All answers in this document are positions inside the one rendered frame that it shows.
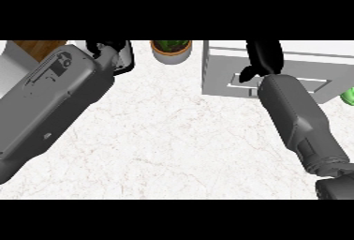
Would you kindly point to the pale grey panel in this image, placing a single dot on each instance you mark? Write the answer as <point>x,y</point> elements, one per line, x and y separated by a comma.
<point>14,68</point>

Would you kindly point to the brown wooden cabinet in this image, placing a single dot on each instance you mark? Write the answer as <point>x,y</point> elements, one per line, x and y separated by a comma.
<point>39,48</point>

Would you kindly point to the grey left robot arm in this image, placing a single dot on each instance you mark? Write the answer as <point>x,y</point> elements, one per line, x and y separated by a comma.
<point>50,100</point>

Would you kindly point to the potted plant in grey pot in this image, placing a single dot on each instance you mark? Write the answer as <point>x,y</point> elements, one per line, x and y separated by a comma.
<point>171,50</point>

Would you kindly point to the green object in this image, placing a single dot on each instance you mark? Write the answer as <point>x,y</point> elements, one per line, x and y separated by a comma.
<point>348,97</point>

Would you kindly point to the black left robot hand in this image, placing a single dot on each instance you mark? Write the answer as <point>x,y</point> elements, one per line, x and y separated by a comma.
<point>111,43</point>

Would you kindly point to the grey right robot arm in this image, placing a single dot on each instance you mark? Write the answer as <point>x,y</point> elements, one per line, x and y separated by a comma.
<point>300,122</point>

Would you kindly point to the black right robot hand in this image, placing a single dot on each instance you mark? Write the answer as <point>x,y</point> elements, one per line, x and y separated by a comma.
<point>264,57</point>

